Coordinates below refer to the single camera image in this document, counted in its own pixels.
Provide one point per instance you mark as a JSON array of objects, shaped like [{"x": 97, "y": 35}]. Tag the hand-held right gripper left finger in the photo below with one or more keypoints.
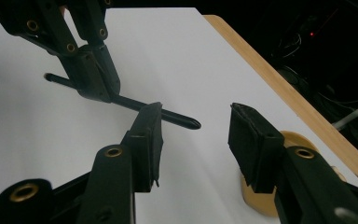
[{"x": 146, "y": 146}]

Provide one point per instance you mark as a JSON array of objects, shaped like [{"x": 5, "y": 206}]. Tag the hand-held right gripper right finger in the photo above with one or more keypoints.
[{"x": 254, "y": 149}]

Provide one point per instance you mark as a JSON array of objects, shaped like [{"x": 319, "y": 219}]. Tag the black pen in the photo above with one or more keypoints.
[{"x": 177, "y": 119}]

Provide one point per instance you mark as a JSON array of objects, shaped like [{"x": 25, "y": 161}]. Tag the tan cup with small figure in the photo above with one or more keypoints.
[{"x": 261, "y": 202}]

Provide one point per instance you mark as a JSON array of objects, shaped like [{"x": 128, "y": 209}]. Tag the light wooden table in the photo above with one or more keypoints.
[{"x": 292, "y": 93}]

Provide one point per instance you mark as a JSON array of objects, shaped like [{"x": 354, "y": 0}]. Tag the dark device with red light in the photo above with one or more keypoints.
[{"x": 311, "y": 33}]

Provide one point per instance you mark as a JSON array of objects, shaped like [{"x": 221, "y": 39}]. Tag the white metal frame desk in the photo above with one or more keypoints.
[{"x": 354, "y": 114}]

